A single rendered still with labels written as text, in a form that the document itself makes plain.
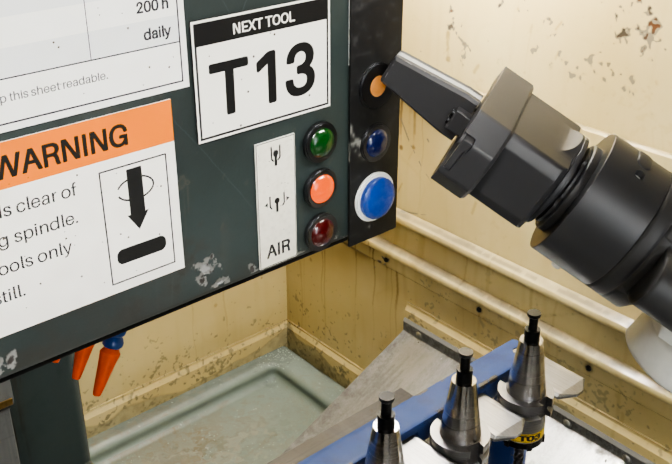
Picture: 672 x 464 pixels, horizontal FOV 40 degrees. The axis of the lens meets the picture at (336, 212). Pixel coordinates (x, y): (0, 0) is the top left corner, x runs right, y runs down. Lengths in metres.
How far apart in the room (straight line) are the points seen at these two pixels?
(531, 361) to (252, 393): 1.16
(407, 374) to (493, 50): 0.64
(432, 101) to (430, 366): 1.21
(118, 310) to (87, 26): 0.16
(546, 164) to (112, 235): 0.25
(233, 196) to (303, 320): 1.58
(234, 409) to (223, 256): 1.52
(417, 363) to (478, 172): 1.25
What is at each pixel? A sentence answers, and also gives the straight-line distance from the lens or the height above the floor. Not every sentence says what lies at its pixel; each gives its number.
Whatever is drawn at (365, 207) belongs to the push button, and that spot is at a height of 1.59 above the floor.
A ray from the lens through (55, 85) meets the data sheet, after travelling 0.48.
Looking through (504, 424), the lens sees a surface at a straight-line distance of 1.04.
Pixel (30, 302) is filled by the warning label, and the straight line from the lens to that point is 0.51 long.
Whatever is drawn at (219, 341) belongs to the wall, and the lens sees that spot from 2.07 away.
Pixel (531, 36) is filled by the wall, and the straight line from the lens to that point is 1.43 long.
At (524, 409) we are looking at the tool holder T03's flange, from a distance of 1.06.
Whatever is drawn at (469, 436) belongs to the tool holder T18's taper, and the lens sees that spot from 0.99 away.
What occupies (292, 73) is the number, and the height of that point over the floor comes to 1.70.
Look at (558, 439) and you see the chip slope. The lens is 1.63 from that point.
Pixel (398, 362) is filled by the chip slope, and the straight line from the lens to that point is 1.79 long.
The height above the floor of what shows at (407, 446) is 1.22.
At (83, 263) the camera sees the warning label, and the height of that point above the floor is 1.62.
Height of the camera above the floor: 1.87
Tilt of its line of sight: 26 degrees down
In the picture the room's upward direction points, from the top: straight up
